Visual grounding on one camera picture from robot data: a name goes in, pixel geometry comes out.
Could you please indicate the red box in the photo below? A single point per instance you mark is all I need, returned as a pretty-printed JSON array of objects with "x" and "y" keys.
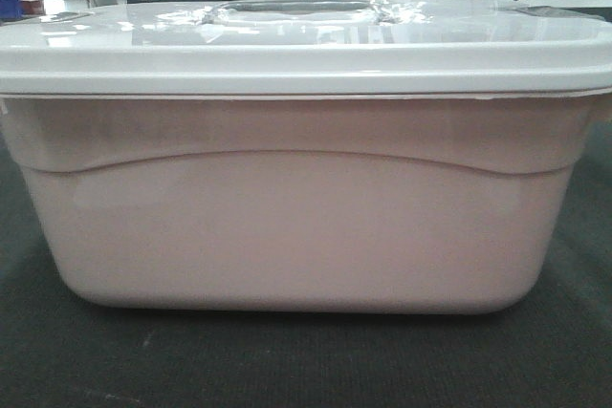
[{"x": 32, "y": 7}]

